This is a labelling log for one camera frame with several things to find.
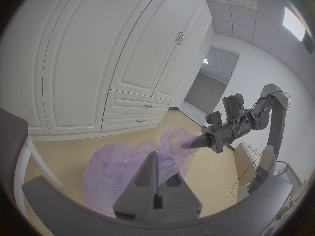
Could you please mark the purple plastic bag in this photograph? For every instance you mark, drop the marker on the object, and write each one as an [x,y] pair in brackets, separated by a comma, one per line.
[110,161]

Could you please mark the grey chair with white legs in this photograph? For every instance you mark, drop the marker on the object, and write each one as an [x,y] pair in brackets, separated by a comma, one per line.
[12,126]

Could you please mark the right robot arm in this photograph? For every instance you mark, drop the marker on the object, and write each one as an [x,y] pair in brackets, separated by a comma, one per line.
[276,122]

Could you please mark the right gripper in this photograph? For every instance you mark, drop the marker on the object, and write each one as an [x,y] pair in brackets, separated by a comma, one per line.
[216,138]

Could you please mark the ceiling light panel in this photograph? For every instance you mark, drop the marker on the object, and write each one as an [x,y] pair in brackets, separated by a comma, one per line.
[292,23]

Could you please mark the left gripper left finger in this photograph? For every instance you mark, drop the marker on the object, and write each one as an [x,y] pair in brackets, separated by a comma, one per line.
[141,195]

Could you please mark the white wardrobe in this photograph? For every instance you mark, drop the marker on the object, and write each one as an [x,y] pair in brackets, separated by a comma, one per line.
[86,58]

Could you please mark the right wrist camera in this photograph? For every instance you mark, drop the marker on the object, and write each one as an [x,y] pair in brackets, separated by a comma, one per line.
[213,118]

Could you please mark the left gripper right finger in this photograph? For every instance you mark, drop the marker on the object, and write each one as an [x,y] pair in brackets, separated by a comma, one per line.
[187,198]

